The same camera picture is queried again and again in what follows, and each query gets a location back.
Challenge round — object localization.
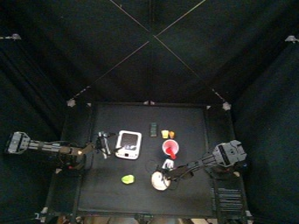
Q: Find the tan round plate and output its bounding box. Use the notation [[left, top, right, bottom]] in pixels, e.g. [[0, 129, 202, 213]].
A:
[[149, 171, 173, 192]]

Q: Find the white toy phone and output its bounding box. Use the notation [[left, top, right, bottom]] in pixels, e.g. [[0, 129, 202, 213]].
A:
[[114, 129, 144, 161]]

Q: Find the red plastic utensil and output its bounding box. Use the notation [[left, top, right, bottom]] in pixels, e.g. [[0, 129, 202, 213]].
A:
[[164, 146, 177, 160]]

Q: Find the lime green plush toy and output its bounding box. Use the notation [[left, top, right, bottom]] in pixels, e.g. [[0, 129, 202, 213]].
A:
[[120, 174, 136, 186]]

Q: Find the red plastic cup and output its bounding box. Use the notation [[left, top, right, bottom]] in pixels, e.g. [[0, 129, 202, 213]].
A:
[[161, 138, 181, 158]]

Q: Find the small green-marked block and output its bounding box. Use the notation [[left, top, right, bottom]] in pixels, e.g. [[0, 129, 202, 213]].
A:
[[149, 122, 158, 137]]

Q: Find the thin diagonal brace wire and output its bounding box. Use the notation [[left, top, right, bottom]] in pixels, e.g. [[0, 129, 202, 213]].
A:
[[106, 0, 229, 103], [69, 0, 206, 102]]

